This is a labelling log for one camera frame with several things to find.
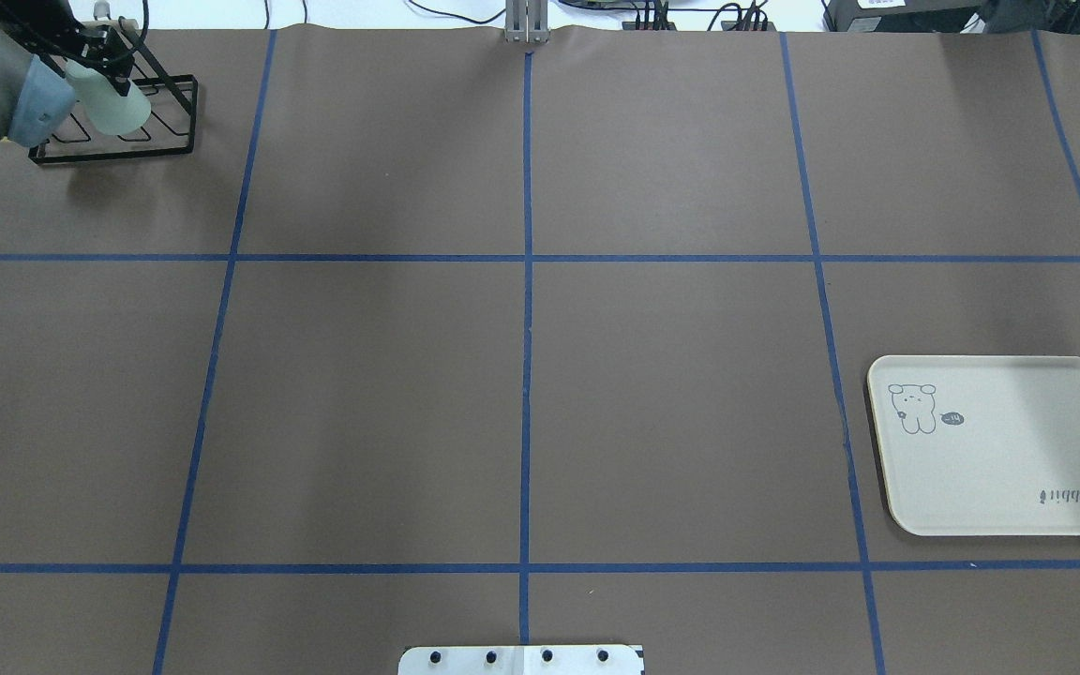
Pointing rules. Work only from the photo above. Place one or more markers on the cream rabbit tray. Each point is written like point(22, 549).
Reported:
point(979, 444)

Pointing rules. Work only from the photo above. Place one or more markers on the black wire cup rack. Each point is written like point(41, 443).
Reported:
point(113, 46)

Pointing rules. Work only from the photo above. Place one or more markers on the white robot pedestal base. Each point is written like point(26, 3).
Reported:
point(524, 659)

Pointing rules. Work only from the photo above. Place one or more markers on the light green cup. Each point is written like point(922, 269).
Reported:
point(109, 111)

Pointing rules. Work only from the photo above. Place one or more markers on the aluminium frame post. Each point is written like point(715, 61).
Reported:
point(526, 22)

